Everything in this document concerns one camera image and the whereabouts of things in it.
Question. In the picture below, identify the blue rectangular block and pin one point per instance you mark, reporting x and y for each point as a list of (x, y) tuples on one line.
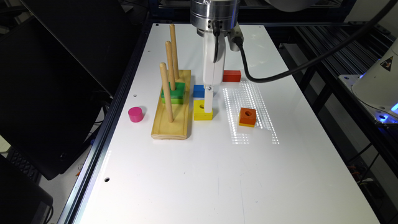
[(198, 91)]

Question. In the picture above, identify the yellow block under orange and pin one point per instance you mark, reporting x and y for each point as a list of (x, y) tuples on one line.
[(247, 125)]

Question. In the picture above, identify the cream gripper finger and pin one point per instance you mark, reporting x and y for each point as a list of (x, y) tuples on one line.
[(208, 98)]

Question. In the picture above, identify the middle wooden peg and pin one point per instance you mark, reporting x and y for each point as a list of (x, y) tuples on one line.
[(168, 47)]

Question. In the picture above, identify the pink cylinder block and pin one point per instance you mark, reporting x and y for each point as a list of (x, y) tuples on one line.
[(135, 114)]

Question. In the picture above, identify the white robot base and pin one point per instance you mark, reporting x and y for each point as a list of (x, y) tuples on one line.
[(376, 89)]

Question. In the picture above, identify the wooden peg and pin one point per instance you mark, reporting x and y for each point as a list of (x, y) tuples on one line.
[(174, 50), (168, 47), (166, 90)]

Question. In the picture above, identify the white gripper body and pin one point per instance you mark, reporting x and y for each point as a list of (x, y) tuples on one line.
[(213, 59)]

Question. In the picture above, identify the large black panel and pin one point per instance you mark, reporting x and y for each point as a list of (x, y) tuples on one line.
[(56, 69)]

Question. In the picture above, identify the light green square block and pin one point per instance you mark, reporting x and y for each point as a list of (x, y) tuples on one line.
[(176, 101)]

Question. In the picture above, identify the yellow square block with hole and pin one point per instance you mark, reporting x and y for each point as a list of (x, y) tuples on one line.
[(199, 113)]

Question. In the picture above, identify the orange square block with hole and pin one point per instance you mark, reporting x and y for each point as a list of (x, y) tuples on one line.
[(247, 115)]

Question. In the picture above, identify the dark green square block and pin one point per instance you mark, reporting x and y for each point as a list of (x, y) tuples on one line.
[(179, 91)]

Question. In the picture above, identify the front wooden peg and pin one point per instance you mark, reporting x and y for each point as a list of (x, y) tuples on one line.
[(166, 90)]

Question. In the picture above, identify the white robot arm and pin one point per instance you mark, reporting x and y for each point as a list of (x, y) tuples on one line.
[(217, 22)]

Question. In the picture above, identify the red rectangular block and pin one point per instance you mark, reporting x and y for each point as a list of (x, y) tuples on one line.
[(232, 76)]

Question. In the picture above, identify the rear wooden peg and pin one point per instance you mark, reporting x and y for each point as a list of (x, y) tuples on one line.
[(174, 50)]

